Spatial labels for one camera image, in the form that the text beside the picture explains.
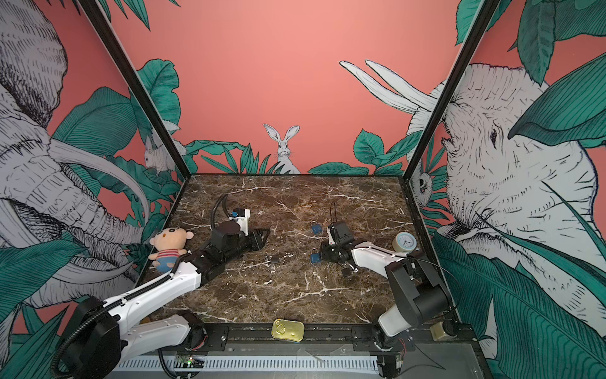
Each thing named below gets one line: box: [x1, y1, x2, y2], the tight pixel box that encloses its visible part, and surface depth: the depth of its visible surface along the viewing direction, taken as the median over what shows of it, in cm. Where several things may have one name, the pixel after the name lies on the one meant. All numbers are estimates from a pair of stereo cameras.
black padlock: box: [340, 263, 354, 278], surface depth 92 cm
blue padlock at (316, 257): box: [310, 247, 322, 264], surface depth 94 cm
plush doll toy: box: [148, 227, 195, 274], surface depth 90 cm
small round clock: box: [392, 231, 418, 254], surface depth 95 cm
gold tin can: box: [271, 318, 305, 343], surface depth 74 cm
